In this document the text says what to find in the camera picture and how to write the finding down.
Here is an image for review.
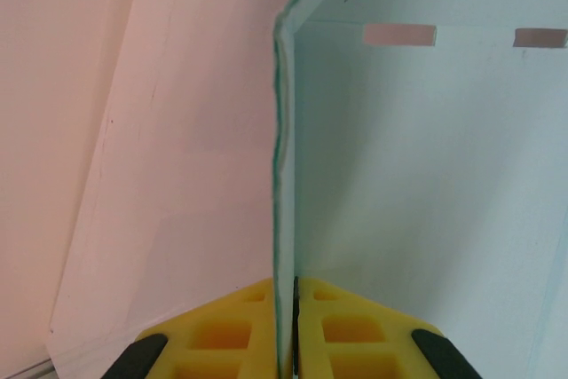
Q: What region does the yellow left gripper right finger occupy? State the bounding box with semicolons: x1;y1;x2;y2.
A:
291;276;484;379

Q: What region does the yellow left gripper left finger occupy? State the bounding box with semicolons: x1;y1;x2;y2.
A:
102;278;280;379

